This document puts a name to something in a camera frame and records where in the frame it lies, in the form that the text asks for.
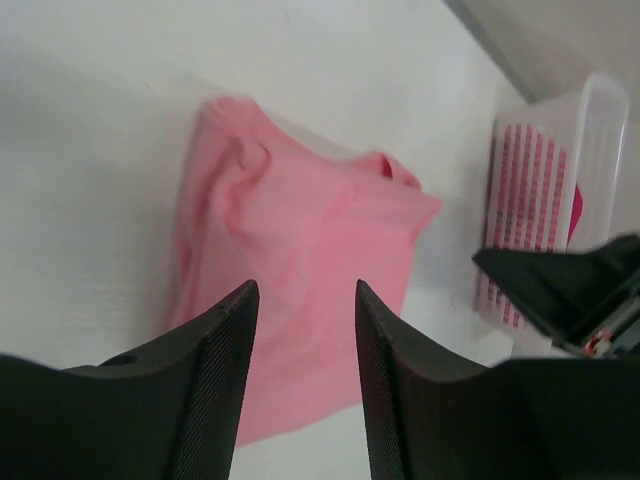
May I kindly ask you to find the light pink t-shirt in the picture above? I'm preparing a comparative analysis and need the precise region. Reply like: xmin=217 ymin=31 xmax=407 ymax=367
xmin=172 ymin=97 xmax=441 ymax=445

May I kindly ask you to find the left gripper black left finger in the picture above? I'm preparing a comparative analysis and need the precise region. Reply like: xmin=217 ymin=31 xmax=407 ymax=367
xmin=1 ymin=281 xmax=259 ymax=479

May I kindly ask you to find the white plastic basket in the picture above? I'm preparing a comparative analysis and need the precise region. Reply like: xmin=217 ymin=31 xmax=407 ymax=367
xmin=477 ymin=74 xmax=639 ymax=362

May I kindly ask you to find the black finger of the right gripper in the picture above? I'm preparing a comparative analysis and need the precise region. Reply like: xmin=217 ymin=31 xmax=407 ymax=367
xmin=473 ymin=234 xmax=639 ymax=350

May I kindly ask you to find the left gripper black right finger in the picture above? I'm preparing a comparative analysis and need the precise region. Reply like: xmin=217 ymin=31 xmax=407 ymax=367
xmin=355 ymin=282 xmax=639 ymax=479

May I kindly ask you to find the magenta t-shirt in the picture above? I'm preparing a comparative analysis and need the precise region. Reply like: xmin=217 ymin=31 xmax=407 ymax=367
xmin=567 ymin=186 xmax=584 ymax=243

